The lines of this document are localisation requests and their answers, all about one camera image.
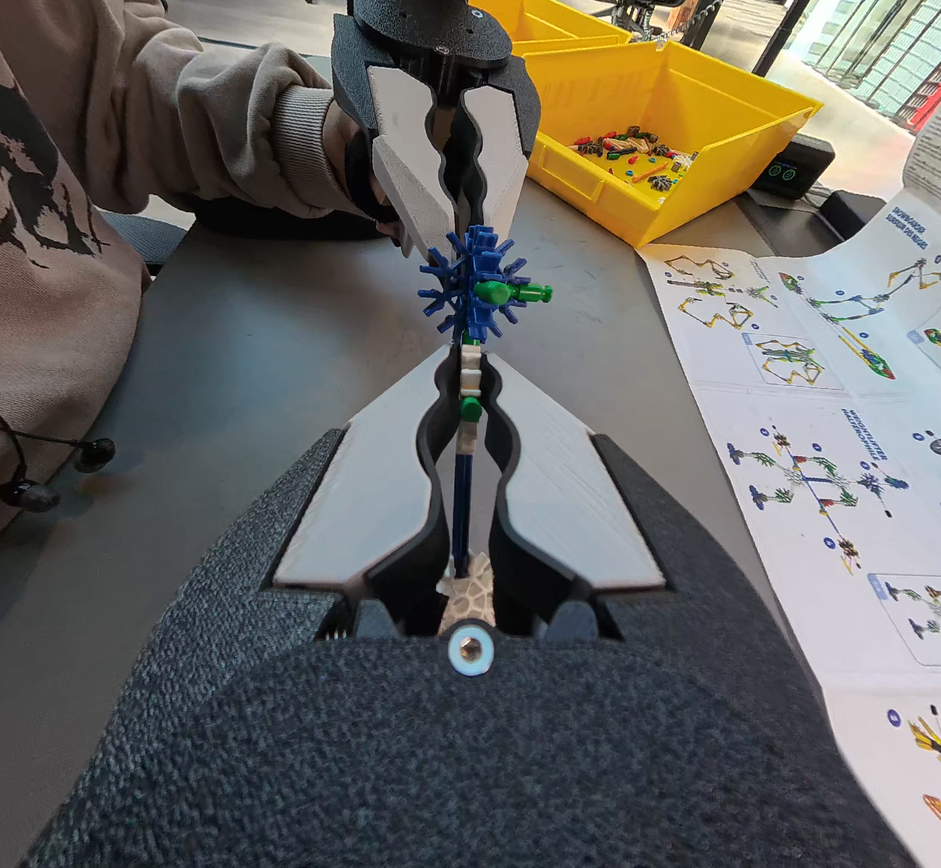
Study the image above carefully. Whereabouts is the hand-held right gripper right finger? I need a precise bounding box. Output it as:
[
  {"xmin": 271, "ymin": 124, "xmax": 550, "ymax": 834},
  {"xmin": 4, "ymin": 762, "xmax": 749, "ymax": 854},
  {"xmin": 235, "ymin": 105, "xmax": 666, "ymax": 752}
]
[{"xmin": 474, "ymin": 350, "xmax": 669, "ymax": 597}]

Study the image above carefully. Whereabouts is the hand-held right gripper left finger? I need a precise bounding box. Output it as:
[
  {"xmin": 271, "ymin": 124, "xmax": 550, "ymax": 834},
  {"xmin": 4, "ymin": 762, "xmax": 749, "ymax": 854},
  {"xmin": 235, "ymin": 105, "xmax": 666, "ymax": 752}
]
[{"xmin": 270, "ymin": 347, "xmax": 466, "ymax": 597}]

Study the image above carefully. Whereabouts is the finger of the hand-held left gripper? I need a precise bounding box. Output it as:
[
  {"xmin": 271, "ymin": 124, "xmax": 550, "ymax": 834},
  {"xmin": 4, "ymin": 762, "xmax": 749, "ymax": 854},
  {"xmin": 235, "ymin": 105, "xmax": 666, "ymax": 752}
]
[
  {"xmin": 365, "ymin": 65, "xmax": 469, "ymax": 266},
  {"xmin": 462, "ymin": 82, "xmax": 530, "ymax": 244}
]

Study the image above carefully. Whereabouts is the blue toy rod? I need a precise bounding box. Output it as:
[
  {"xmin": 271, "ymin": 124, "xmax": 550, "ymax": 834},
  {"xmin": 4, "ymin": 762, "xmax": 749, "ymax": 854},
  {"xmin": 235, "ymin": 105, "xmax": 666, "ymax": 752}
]
[{"xmin": 452, "ymin": 450, "xmax": 480, "ymax": 578}]

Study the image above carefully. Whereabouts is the pile of toy pieces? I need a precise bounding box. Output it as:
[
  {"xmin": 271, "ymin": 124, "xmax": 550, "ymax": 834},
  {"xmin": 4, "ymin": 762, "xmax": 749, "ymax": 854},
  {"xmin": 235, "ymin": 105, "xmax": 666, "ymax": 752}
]
[{"xmin": 571, "ymin": 126, "xmax": 695, "ymax": 193}]

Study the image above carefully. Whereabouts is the blue snowflake toy connector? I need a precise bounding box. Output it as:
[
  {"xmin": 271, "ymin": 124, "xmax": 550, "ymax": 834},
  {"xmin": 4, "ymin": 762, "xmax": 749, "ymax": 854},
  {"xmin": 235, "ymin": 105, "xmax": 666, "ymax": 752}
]
[{"xmin": 417, "ymin": 225, "xmax": 533, "ymax": 347}]

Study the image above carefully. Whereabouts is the yellow plastic bin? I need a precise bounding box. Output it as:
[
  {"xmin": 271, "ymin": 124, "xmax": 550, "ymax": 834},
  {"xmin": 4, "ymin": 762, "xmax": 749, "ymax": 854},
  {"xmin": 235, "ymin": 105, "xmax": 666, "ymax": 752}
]
[
  {"xmin": 350, "ymin": 0, "xmax": 636, "ymax": 61},
  {"xmin": 522, "ymin": 38, "xmax": 824, "ymax": 249}
]

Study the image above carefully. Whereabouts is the grey desk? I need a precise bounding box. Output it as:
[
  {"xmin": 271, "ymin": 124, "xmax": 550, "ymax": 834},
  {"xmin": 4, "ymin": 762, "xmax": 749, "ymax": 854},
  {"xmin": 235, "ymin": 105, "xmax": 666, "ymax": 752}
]
[{"xmin": 0, "ymin": 178, "xmax": 941, "ymax": 868}]

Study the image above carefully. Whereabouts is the person's left hand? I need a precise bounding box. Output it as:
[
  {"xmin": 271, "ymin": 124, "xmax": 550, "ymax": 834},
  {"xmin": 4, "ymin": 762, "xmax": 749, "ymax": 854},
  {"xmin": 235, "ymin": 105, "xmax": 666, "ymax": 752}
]
[{"xmin": 343, "ymin": 126, "xmax": 416, "ymax": 255}]

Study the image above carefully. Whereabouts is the printed instruction sheet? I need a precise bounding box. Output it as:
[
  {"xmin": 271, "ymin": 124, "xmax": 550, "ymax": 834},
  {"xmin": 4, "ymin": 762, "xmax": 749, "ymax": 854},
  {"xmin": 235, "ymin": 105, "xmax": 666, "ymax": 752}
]
[{"xmin": 640, "ymin": 75, "xmax": 941, "ymax": 825}]

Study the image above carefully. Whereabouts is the black device with green lights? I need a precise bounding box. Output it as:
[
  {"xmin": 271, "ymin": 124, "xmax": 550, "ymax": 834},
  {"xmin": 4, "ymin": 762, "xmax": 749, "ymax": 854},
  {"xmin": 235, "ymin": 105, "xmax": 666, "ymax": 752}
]
[{"xmin": 750, "ymin": 131, "xmax": 836, "ymax": 200}]

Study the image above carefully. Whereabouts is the dark flat device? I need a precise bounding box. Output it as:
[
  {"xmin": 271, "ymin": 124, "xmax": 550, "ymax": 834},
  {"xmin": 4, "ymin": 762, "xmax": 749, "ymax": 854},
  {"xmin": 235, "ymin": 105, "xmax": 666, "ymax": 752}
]
[{"xmin": 817, "ymin": 190, "xmax": 891, "ymax": 240}]

